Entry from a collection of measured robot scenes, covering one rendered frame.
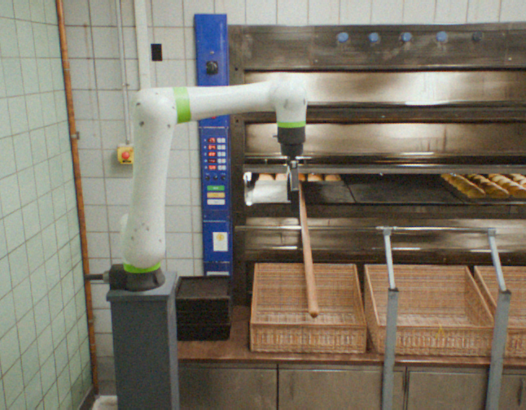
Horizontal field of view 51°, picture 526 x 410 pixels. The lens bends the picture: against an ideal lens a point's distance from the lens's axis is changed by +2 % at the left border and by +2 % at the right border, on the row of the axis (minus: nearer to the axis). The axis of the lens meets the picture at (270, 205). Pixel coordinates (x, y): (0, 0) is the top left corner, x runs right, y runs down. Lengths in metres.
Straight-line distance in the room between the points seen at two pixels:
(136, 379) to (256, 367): 0.84
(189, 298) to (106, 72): 1.22
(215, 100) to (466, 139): 1.61
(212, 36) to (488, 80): 1.40
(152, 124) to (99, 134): 1.45
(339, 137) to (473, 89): 0.70
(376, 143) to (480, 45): 0.68
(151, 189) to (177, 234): 1.44
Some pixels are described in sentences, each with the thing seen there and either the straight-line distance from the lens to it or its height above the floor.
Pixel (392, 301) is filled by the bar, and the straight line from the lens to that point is 2.53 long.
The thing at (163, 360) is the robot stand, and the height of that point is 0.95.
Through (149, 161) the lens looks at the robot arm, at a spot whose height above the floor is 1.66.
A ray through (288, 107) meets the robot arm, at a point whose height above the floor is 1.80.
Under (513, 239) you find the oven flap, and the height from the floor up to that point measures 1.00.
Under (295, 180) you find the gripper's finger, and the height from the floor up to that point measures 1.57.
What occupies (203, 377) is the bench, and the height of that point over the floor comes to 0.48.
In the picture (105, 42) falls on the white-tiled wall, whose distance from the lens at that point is 2.98.
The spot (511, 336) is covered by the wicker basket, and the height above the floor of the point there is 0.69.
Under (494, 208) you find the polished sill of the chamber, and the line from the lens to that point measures 3.16.
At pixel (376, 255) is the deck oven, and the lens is 3.09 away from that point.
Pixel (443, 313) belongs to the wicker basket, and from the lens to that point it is 3.18.
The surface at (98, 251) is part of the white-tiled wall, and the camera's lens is 3.20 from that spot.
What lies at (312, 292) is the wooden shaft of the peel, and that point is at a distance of 1.82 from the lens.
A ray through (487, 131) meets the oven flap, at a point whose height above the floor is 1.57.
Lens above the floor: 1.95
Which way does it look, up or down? 15 degrees down
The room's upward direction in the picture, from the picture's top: straight up
